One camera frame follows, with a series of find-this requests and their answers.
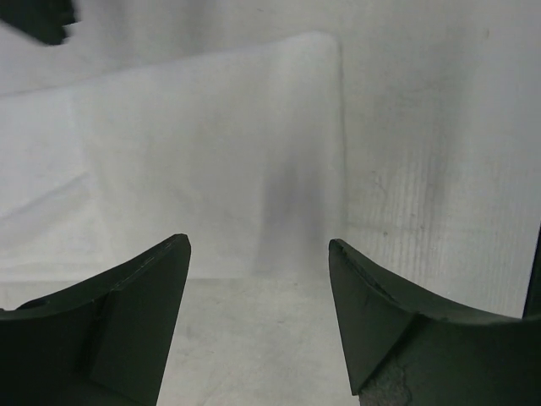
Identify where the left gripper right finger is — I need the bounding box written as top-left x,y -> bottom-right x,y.
328,239 -> 540,405

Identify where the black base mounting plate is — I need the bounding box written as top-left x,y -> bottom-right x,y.
522,231 -> 541,318

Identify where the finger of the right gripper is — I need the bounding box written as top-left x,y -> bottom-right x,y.
1,0 -> 79,45

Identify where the white towel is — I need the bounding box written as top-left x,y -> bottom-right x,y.
1,32 -> 346,282

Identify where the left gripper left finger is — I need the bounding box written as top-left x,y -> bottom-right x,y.
1,234 -> 191,405

